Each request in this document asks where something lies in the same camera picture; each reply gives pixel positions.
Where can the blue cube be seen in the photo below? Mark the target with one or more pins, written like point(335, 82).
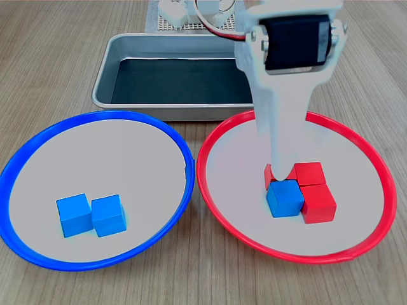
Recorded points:
point(108, 216)
point(74, 216)
point(284, 200)

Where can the red-rimmed white plate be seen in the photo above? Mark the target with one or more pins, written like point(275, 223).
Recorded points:
point(241, 159)

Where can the red cube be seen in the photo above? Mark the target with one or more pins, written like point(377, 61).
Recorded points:
point(268, 178)
point(310, 174)
point(318, 205)

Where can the black mat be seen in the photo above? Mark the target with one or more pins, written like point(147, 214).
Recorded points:
point(178, 82)

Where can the pale perforated plate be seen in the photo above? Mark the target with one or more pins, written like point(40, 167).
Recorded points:
point(165, 27)

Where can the clear tape sheet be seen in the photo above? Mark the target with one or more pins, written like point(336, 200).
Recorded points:
point(151, 19)

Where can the steel tray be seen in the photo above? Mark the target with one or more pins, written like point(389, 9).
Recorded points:
point(105, 92)

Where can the blue-rimmed white plate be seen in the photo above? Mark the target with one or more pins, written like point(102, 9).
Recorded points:
point(95, 159)

